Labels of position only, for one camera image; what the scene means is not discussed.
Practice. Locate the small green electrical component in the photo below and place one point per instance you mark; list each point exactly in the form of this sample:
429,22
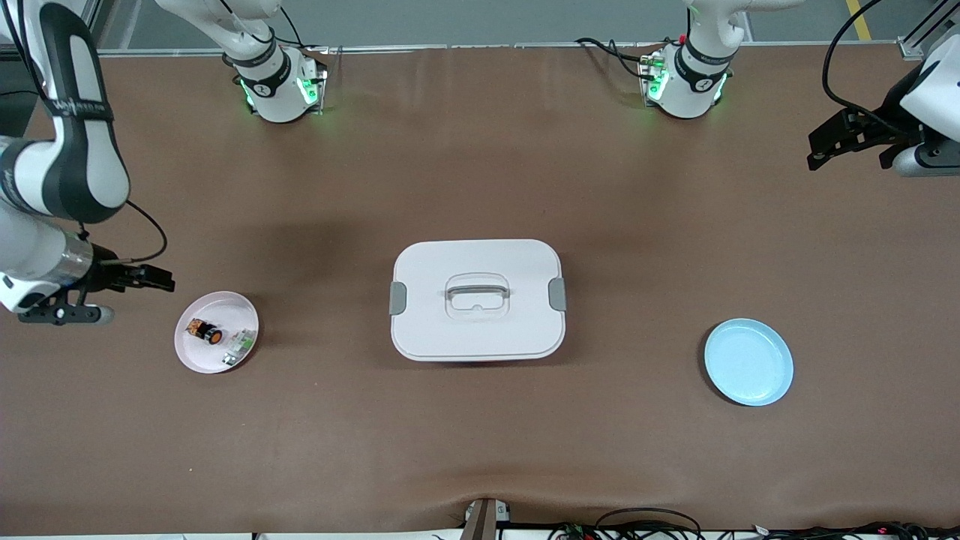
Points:
238,346

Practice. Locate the orange and black push-button switch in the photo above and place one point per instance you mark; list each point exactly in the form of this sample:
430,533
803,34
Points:
202,330

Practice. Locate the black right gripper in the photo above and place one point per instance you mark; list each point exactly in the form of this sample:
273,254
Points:
106,275

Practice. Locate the light blue round plate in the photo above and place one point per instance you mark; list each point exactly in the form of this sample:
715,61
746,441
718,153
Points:
750,364

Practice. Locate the aluminium frame profile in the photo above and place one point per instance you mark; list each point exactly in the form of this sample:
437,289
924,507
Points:
909,49

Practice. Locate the pink round plate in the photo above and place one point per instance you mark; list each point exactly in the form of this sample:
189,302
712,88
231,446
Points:
225,307

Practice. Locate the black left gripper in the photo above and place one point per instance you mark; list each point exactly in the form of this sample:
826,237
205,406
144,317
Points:
879,129

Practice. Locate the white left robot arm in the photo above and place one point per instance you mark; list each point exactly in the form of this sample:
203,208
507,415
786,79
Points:
690,90

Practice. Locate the metal table edge bracket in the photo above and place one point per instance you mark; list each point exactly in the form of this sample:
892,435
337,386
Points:
480,521

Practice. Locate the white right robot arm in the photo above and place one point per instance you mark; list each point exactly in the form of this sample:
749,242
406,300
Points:
75,165

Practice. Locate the white lidded storage box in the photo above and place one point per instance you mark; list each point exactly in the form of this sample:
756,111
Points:
480,330

